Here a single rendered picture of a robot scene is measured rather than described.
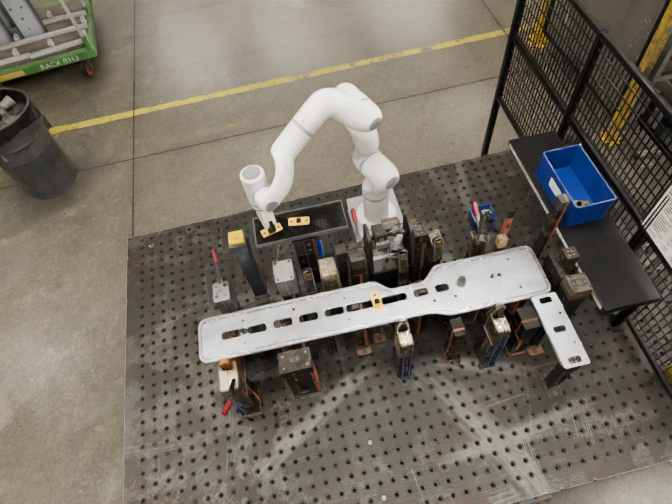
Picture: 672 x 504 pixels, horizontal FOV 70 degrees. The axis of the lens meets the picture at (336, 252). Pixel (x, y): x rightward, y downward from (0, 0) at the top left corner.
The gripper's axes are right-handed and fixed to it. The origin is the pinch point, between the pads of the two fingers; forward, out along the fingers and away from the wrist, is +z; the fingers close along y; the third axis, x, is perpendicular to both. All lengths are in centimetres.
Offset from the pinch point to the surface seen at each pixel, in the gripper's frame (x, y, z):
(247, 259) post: -13.4, -0.7, 14.8
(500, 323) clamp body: 57, 73, 14
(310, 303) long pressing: 1.0, 28.7, 18.5
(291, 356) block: -15, 46, 16
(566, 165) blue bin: 128, 27, 15
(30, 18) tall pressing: -89, -373, 73
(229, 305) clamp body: -27.8, 13.7, 17.7
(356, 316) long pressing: 14.1, 42.7, 18.5
